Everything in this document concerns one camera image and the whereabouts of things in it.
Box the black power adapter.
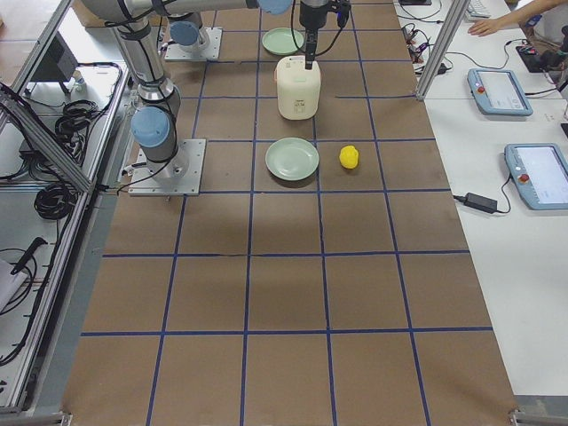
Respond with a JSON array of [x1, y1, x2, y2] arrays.
[[463, 193, 498, 214]]

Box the aluminium frame post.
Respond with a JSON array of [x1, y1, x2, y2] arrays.
[[415, 0, 469, 101]]

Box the upper teach pendant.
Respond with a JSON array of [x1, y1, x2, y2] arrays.
[[467, 68, 533, 117]]

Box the cream white rice cooker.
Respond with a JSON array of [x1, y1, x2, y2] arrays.
[[274, 55, 321, 121]]

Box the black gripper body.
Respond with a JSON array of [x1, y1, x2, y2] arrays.
[[299, 0, 329, 31]]

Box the lower black cable coil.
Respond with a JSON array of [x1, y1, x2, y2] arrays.
[[34, 181, 77, 221]]

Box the far green plate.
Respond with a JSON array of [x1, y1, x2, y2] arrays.
[[262, 28, 304, 56]]

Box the black monitor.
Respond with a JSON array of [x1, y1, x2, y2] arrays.
[[30, 32, 78, 94]]

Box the near green plate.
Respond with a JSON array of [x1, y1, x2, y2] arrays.
[[265, 138, 320, 181]]

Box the black coiled cable bundle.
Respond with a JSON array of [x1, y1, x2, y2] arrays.
[[54, 99, 111, 152]]

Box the person's hand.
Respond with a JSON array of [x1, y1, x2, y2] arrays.
[[468, 19, 501, 36]]

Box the green plate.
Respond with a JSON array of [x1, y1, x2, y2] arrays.
[[262, 28, 304, 56], [265, 138, 320, 181]]

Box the person's forearm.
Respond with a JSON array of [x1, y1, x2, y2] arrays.
[[495, 0, 566, 30]]

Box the yellow toy duck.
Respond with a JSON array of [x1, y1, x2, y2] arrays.
[[339, 145, 359, 170]]

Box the brown paper table mat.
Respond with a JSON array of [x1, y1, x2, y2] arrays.
[[63, 1, 516, 425]]

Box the aluminium frame rail left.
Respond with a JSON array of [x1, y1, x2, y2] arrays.
[[1, 83, 94, 193]]

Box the teach pendant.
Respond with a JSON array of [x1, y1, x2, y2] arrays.
[[504, 143, 567, 210], [467, 68, 533, 117]]

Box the lower teach pendant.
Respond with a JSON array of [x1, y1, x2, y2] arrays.
[[504, 143, 567, 210]]

